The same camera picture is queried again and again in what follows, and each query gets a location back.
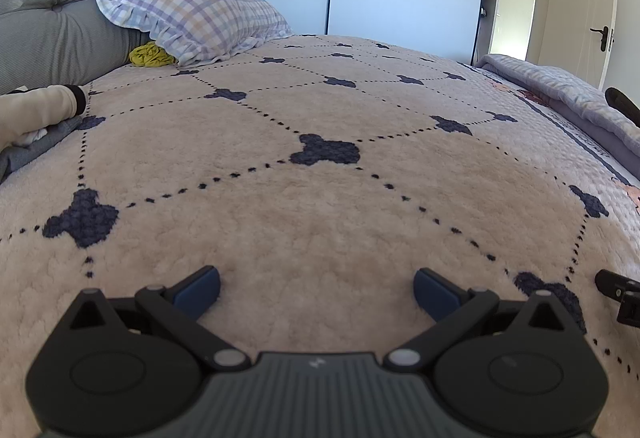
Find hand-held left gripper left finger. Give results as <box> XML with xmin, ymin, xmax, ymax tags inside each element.
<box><xmin>66</xmin><ymin>265</ymin><xmax>252</xmax><ymax>368</ymax></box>

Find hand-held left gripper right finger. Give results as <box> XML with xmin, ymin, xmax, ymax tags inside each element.
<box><xmin>383</xmin><ymin>267</ymin><xmax>567</xmax><ymax>367</ymax></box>

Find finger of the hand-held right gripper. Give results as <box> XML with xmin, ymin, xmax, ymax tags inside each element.
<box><xmin>595</xmin><ymin>269</ymin><xmax>640</xmax><ymax>302</ymax></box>
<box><xmin>618</xmin><ymin>291</ymin><xmax>640</xmax><ymax>327</ymax></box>

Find cream cat-print sweatshirt black sleeves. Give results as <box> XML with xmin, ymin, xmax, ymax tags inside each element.
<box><xmin>0</xmin><ymin>85</ymin><xmax>87</xmax><ymax>150</ymax></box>

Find dark brown garment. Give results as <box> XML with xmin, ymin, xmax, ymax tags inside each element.
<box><xmin>604</xmin><ymin>87</ymin><xmax>640</xmax><ymax>125</ymax></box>

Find folded lavender quilt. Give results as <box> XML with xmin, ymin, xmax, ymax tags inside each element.
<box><xmin>474</xmin><ymin>53</ymin><xmax>640</xmax><ymax>179</ymax></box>

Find grey garment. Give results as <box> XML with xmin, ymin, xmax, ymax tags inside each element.
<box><xmin>0</xmin><ymin>117</ymin><xmax>83</xmax><ymax>184</ymax></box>

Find yellow cloth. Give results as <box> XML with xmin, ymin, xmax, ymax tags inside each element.
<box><xmin>129</xmin><ymin>43</ymin><xmax>177</xmax><ymax>68</ymax></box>

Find plaid pillow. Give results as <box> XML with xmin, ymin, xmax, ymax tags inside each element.
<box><xmin>95</xmin><ymin>0</ymin><xmax>295</xmax><ymax>68</ymax></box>

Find grey padded headboard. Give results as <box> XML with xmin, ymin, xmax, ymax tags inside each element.
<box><xmin>0</xmin><ymin>0</ymin><xmax>186</xmax><ymax>96</ymax></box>

